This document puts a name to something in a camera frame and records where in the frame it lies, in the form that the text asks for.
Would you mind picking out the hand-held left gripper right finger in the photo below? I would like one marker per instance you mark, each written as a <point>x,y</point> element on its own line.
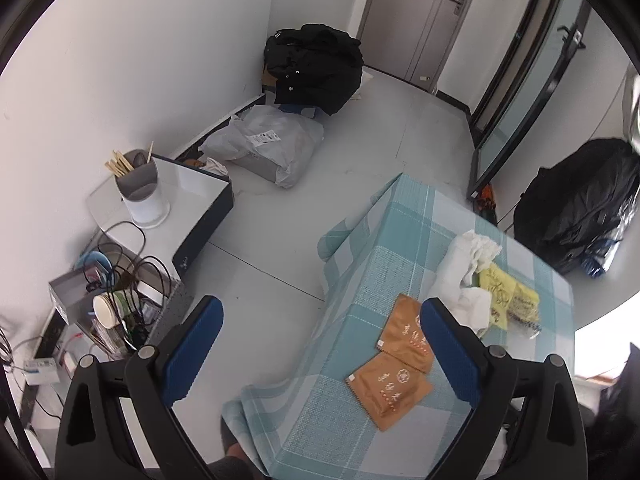
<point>450,355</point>

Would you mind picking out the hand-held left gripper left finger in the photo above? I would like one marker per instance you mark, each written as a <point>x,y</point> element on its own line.
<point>194,347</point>

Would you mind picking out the brown printed packet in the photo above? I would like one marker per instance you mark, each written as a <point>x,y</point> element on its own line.
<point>406,332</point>
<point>387,391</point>

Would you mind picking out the yellow printed plastic wrapper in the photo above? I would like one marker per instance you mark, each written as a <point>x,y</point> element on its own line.
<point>500,290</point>

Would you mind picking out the paper cup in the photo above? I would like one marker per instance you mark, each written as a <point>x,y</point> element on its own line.
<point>106,310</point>

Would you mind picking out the crumpled white tissue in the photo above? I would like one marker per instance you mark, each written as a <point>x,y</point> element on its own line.
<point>480,250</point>

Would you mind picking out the teal checked tablecloth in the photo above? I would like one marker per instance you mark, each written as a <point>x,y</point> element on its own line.
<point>395,240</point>

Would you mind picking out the blue bowl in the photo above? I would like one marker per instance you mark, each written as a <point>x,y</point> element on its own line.
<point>95,262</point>

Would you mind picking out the open grey box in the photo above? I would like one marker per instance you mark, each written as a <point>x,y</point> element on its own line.
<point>70,292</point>

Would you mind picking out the grey and white utensil holder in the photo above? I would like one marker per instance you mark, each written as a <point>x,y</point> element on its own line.
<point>145,200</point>

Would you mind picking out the white power strip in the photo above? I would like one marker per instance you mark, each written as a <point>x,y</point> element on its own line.
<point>40,371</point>

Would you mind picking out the person's dark clothing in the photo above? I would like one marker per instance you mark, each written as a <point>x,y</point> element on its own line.
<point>617,425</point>

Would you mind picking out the silver and blue foil bag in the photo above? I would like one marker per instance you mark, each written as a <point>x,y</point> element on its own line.
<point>602,255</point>

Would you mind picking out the white crumpled cloth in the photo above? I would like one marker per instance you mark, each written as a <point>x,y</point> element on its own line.
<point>216,166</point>

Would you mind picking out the bundle of wooden chopsticks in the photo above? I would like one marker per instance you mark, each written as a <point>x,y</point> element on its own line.
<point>119,164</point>

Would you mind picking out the large black bag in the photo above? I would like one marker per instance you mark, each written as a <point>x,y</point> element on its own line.
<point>575,200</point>

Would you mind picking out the single wooden chopstick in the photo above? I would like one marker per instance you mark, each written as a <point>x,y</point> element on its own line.
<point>150,152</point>

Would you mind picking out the grey plastic parcel bag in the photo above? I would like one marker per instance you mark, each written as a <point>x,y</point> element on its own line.
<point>260,145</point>

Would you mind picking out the black framed glass sliding door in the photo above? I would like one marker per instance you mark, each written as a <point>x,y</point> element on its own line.
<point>520,85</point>

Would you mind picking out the brown cardboard piece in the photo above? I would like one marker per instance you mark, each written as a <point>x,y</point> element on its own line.
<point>268,77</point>

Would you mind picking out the black jacket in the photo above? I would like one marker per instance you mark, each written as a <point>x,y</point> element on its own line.
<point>315,67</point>

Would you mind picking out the grey door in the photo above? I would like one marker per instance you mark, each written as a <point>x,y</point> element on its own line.
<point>415,15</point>

